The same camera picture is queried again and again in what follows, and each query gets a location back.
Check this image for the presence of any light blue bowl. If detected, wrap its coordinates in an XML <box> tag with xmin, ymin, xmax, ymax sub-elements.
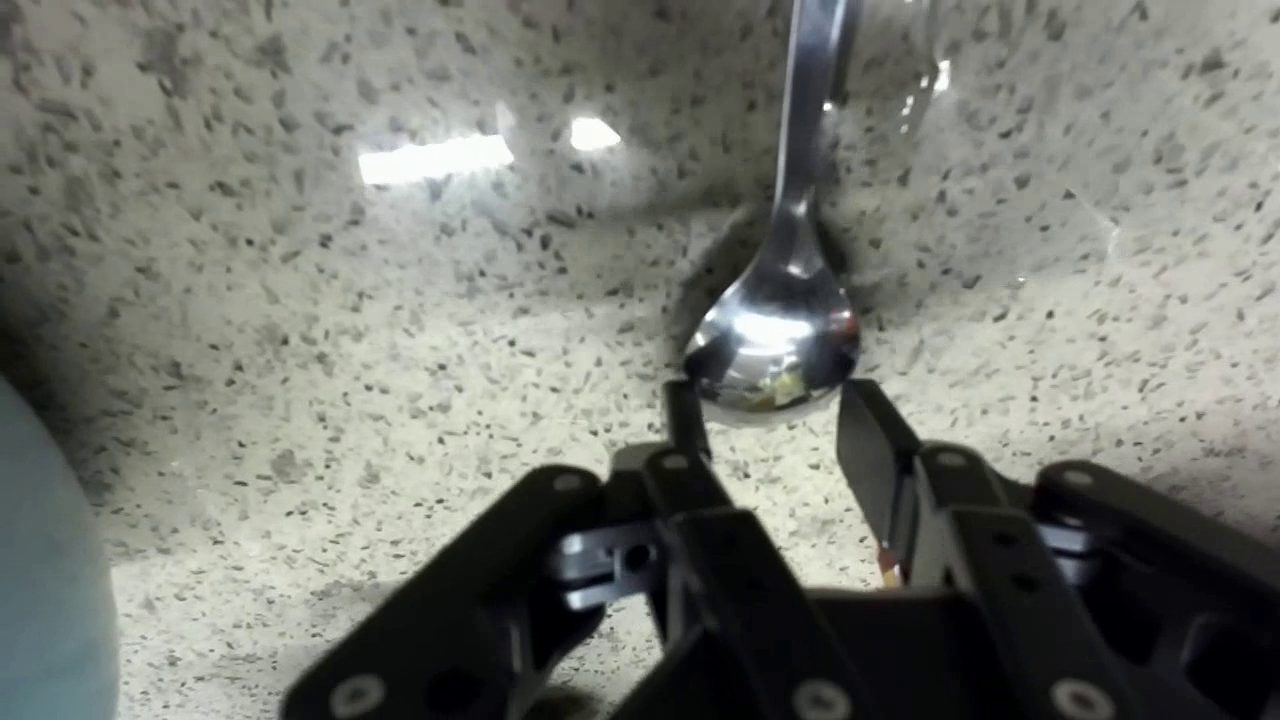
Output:
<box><xmin>0</xmin><ymin>373</ymin><xmax>125</xmax><ymax>720</ymax></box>

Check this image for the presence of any metal spoon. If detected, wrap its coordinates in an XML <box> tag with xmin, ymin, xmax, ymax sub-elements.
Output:
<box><xmin>682</xmin><ymin>0</ymin><xmax>870</xmax><ymax>418</ymax></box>

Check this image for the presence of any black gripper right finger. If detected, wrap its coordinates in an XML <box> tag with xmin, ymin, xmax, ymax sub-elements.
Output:
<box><xmin>832</xmin><ymin>376</ymin><xmax>1280</xmax><ymax>720</ymax></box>

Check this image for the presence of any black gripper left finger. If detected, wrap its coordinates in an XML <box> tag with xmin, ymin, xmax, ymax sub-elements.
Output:
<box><xmin>275</xmin><ymin>376</ymin><xmax>855</xmax><ymax>720</ymax></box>

